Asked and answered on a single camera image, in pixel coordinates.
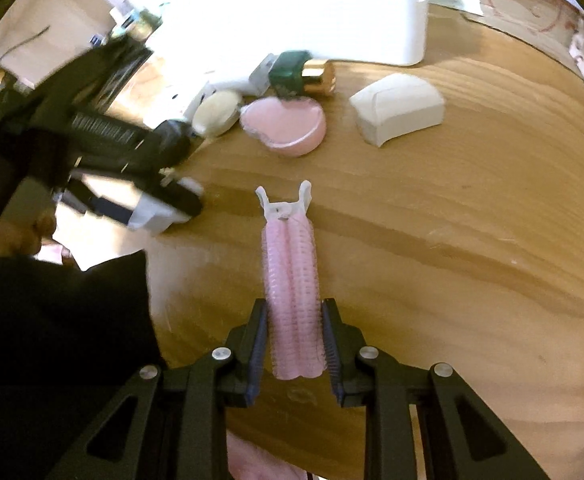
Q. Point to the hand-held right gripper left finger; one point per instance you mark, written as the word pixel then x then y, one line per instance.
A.
pixel 256 355

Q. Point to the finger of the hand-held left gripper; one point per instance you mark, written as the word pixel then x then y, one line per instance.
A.
pixel 176 197
pixel 106 210

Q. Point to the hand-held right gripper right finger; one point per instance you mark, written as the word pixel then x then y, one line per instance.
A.
pixel 333 355

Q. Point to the white power adapter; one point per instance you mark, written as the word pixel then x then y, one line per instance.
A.
pixel 156 219

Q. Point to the pink hair roller clip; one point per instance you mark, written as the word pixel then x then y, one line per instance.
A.
pixel 289 285

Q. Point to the cream round case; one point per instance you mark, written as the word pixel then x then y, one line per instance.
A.
pixel 216 112

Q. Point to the pink heart-shaped case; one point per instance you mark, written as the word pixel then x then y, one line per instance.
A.
pixel 284 127

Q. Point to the green bottle with gold cap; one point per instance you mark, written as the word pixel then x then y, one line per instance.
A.
pixel 292 75

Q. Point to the cream wedge-shaped box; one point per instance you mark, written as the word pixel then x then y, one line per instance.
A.
pixel 397 110

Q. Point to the white plastic storage box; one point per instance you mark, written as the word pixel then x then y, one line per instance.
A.
pixel 352 20

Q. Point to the person's left hand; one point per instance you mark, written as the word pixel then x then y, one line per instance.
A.
pixel 11 242

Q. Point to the pink cloth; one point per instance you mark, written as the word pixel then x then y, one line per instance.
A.
pixel 267 460

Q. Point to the cardboard with red drawing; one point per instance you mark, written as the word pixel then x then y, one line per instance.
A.
pixel 527 0

